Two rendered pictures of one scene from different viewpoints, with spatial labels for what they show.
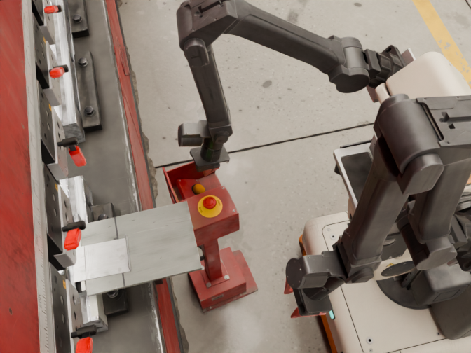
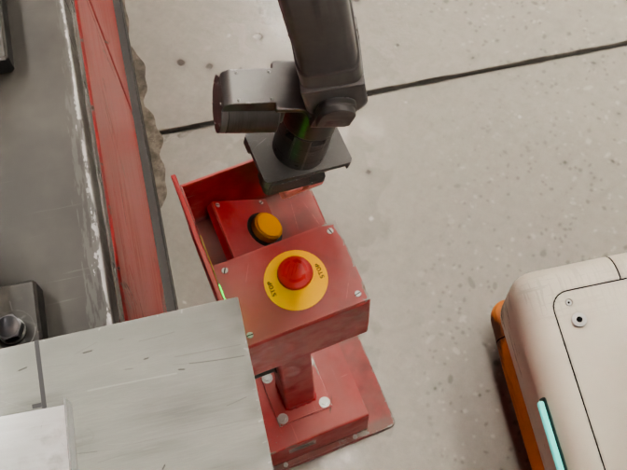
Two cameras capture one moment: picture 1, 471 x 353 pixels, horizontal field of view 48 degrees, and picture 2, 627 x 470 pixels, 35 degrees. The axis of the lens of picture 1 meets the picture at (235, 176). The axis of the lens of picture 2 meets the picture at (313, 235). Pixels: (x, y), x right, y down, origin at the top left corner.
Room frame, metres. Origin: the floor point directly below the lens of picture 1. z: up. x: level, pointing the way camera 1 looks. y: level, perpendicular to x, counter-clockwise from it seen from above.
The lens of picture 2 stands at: (0.32, 0.04, 1.83)
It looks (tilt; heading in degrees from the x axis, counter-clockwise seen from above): 67 degrees down; 2
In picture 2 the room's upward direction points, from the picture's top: 3 degrees counter-clockwise
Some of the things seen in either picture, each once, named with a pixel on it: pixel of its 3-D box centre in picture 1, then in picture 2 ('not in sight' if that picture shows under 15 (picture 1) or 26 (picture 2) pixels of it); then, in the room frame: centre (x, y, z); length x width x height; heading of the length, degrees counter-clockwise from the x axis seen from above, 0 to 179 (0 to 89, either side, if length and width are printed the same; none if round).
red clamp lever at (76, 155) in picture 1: (73, 153); not in sight; (0.63, 0.35, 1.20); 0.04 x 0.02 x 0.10; 101
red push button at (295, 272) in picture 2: (209, 204); (295, 276); (0.71, 0.08, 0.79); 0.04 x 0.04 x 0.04
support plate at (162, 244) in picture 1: (139, 246); (104, 430); (0.50, 0.23, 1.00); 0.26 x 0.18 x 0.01; 101
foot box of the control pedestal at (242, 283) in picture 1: (221, 275); (313, 393); (0.76, 0.08, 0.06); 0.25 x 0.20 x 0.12; 110
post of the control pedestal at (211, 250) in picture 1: (209, 246); (288, 346); (0.75, 0.10, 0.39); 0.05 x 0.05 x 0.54; 20
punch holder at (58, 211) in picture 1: (38, 221); not in sight; (0.45, 0.37, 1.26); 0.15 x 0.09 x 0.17; 11
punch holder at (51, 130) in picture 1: (33, 136); not in sight; (0.64, 0.41, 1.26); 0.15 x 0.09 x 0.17; 11
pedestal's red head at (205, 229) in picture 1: (202, 199); (273, 256); (0.75, 0.10, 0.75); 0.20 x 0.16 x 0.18; 20
